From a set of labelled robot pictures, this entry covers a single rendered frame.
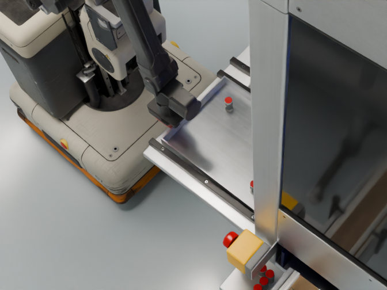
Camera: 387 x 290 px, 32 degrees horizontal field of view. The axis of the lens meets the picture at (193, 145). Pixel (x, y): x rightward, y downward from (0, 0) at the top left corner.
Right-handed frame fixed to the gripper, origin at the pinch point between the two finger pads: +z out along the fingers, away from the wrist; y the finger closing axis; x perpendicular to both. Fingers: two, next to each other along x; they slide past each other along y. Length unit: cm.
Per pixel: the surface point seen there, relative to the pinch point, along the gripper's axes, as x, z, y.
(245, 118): 14.9, 2.2, 13.0
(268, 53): -12, -79, 42
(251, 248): -16.8, -12.4, 41.6
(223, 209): -9.3, 2.6, 25.8
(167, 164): -9.0, 2.4, 5.8
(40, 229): -37, 90, -54
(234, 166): 1.9, 2.3, 20.1
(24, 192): -30, 90, -72
